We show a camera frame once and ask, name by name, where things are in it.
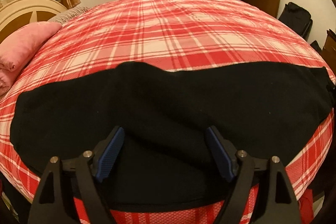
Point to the black pants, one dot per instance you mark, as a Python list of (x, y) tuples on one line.
[(166, 161)]

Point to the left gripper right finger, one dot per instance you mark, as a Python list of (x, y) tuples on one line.
[(275, 201)]

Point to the black suitcase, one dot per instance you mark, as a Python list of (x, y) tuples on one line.
[(297, 19)]

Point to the dark wooden cabinet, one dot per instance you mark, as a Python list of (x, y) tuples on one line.
[(329, 50)]

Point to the cream wooden headboard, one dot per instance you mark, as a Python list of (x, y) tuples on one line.
[(19, 13)]

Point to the striped grey pillow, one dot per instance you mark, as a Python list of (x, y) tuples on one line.
[(67, 15)]

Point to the pink folded quilt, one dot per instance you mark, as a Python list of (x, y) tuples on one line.
[(20, 47)]

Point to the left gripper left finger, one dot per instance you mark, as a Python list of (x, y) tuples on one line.
[(54, 200)]

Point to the red plaid bed sheet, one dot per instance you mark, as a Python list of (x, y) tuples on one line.
[(172, 35)]

